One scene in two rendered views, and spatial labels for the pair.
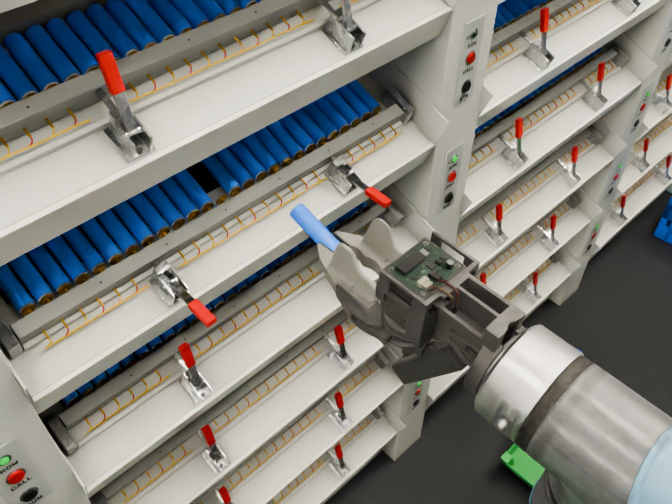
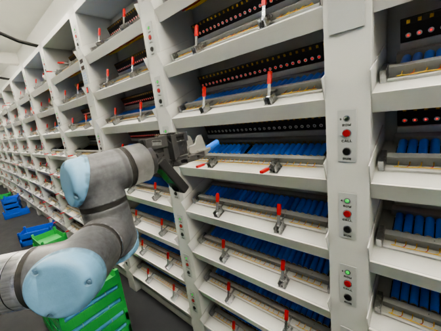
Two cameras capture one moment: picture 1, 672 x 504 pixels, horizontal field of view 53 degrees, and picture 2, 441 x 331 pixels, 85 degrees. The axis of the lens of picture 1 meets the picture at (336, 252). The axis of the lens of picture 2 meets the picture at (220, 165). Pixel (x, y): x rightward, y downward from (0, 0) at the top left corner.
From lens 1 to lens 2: 0.93 m
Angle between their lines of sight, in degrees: 79
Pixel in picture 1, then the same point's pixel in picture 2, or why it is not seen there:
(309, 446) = (267, 321)
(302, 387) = (262, 273)
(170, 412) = (209, 213)
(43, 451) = not seen: hidden behind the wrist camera
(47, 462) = not seen: hidden behind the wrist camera
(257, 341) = (240, 219)
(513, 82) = (431, 183)
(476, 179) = (413, 259)
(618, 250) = not seen: outside the picture
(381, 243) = (198, 144)
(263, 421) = (243, 266)
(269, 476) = (248, 308)
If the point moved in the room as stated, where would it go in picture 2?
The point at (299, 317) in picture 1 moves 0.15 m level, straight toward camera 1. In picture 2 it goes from (256, 224) to (214, 232)
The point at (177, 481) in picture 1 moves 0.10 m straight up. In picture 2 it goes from (214, 252) to (212, 232)
